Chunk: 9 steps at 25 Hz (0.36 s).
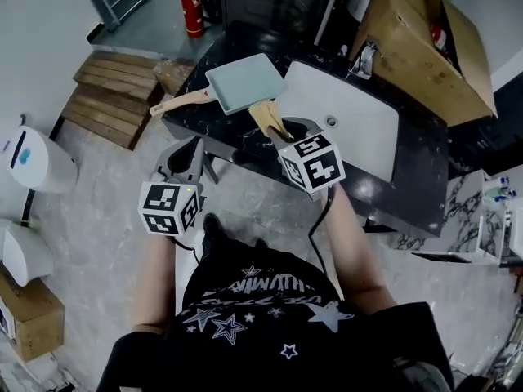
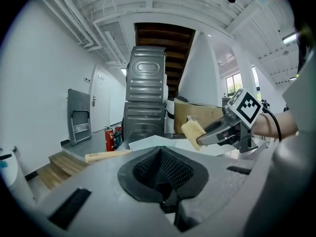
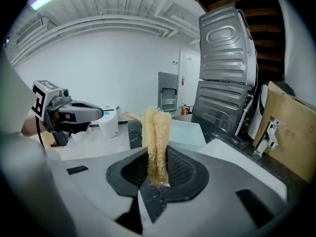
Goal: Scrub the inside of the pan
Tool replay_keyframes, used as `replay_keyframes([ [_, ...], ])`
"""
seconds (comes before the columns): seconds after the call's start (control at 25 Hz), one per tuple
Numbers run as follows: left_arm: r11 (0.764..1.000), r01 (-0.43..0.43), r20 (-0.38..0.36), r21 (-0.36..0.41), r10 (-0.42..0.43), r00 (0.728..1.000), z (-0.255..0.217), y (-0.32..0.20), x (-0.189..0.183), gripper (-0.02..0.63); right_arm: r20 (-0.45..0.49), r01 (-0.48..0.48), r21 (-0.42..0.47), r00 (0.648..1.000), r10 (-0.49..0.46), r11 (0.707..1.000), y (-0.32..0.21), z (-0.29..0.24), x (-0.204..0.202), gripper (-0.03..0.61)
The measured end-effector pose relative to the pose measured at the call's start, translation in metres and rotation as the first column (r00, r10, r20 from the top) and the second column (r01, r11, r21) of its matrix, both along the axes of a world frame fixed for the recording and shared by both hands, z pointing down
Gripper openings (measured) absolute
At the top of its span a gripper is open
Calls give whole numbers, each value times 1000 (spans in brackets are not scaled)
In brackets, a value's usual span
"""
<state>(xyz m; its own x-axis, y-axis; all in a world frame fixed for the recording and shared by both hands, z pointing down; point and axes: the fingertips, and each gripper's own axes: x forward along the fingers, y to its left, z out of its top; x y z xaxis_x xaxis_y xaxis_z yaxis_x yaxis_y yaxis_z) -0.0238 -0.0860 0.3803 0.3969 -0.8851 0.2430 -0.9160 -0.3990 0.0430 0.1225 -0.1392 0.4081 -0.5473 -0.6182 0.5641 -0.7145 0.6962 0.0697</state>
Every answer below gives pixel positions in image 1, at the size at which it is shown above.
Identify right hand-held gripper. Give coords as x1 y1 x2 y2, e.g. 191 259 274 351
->
264 116 347 203

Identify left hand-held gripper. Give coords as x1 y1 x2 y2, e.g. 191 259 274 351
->
137 136 205 236

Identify yellow sponge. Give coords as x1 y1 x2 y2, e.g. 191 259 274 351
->
247 99 296 141

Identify square pale green pan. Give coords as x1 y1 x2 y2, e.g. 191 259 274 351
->
148 52 290 118

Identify person's left forearm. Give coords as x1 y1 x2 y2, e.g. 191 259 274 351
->
130 232 178 335

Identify person's right forearm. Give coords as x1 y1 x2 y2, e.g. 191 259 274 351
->
321 180 398 317

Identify white rectangular sink basin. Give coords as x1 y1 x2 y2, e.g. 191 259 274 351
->
276 59 401 184

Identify stained brown board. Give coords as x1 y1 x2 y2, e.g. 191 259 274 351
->
152 57 197 98

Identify dark wooden pallet steps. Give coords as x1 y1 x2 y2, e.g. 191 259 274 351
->
60 50 165 152

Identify chrome faucet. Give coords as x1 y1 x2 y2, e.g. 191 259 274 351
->
346 40 380 82

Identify white drain pipe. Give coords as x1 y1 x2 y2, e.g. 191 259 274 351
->
312 0 351 47

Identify black marble vanity counter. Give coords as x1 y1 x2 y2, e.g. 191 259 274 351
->
160 20 451 239

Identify large open cardboard box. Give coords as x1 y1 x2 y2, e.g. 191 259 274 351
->
348 0 498 129

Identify white round trash bin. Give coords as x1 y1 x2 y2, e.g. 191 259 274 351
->
0 124 79 196

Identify red fire extinguisher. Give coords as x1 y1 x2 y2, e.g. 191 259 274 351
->
175 0 206 40

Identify red canister in box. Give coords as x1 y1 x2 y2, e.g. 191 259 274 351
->
430 21 455 64

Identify white toilet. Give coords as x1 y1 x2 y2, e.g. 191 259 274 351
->
0 217 56 288

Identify black star-print shirt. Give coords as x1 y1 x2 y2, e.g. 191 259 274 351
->
95 238 455 392

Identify white marble-pattern cabinet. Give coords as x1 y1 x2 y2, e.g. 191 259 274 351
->
409 168 523 268

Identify small cardboard box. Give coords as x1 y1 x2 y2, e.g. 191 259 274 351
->
0 266 66 363

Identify white pump bottle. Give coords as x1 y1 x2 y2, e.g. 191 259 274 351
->
483 176 517 203

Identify white flat device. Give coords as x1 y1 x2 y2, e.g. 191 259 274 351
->
0 295 18 343

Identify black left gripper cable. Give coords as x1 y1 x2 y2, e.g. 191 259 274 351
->
168 236 202 265

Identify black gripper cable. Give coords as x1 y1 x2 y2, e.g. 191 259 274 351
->
168 236 202 265
307 185 337 280

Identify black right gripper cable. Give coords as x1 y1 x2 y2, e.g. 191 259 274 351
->
307 185 337 280

